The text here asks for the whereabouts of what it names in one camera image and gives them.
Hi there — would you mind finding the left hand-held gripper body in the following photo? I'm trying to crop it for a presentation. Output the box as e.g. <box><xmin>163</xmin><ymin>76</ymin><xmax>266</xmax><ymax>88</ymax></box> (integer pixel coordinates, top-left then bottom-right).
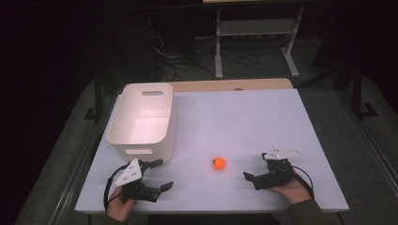
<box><xmin>112</xmin><ymin>157</ymin><xmax>162</xmax><ymax>203</ymax></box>

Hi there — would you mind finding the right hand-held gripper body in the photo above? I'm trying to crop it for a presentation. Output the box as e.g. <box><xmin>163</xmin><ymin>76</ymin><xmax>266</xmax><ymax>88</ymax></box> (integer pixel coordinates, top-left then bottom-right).
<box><xmin>253</xmin><ymin>145</ymin><xmax>303</xmax><ymax>191</ymax></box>

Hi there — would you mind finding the small orange ball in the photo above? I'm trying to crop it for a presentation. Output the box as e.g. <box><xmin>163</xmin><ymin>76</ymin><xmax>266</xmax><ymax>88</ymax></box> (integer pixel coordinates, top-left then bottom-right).
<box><xmin>212</xmin><ymin>157</ymin><xmax>226</xmax><ymax>172</ymax></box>

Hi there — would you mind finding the white plastic bin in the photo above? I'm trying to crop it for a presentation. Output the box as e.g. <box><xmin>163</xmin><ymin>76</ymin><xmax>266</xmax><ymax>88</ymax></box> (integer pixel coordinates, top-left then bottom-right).
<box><xmin>106</xmin><ymin>82</ymin><xmax>176</xmax><ymax>164</ymax></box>

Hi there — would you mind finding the person's right hand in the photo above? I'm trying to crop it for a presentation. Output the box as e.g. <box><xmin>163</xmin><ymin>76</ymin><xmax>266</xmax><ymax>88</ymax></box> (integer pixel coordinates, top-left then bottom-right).
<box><xmin>268</xmin><ymin>173</ymin><xmax>313</xmax><ymax>206</ymax></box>

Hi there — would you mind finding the person's left hand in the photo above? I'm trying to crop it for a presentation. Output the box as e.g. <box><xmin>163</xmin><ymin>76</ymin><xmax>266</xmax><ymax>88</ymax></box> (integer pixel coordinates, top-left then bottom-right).
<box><xmin>106</xmin><ymin>187</ymin><xmax>139</xmax><ymax>222</ymax></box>

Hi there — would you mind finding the wooden table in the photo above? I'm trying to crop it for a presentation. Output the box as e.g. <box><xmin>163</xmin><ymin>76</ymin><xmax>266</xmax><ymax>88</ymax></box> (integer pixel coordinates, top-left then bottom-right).
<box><xmin>171</xmin><ymin>78</ymin><xmax>294</xmax><ymax>94</ymax></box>

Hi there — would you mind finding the black metal stand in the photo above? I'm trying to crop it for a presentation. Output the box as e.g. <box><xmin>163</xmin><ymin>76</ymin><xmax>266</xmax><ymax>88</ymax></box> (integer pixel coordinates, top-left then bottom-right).
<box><xmin>84</xmin><ymin>69</ymin><xmax>106</xmax><ymax>124</ymax></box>
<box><xmin>351</xmin><ymin>60</ymin><xmax>378</xmax><ymax>120</ymax></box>

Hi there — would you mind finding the white metal stand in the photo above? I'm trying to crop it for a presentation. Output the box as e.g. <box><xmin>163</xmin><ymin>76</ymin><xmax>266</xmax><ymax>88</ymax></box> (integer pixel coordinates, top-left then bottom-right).
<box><xmin>213</xmin><ymin>6</ymin><xmax>305</xmax><ymax>80</ymax></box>

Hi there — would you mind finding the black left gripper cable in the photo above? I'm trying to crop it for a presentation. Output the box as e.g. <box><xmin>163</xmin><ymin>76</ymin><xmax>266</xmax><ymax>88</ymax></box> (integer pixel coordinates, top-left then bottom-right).
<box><xmin>103</xmin><ymin>164</ymin><xmax>126</xmax><ymax>211</ymax></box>

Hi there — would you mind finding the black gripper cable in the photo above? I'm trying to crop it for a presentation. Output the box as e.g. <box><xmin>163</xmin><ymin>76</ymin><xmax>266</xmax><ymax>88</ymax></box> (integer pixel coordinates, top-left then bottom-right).
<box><xmin>292</xmin><ymin>165</ymin><xmax>315</xmax><ymax>201</ymax></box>
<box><xmin>103</xmin><ymin>164</ymin><xmax>126</xmax><ymax>211</ymax></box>

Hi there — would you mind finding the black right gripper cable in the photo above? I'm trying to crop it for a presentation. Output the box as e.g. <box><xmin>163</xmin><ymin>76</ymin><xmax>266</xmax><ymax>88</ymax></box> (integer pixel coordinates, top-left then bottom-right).
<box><xmin>292</xmin><ymin>165</ymin><xmax>315</xmax><ymax>201</ymax></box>

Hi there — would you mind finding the tangle of black floor cables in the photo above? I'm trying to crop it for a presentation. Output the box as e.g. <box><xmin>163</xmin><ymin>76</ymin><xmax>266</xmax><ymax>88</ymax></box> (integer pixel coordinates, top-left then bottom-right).
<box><xmin>149</xmin><ymin>33</ymin><xmax>261</xmax><ymax>83</ymax></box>

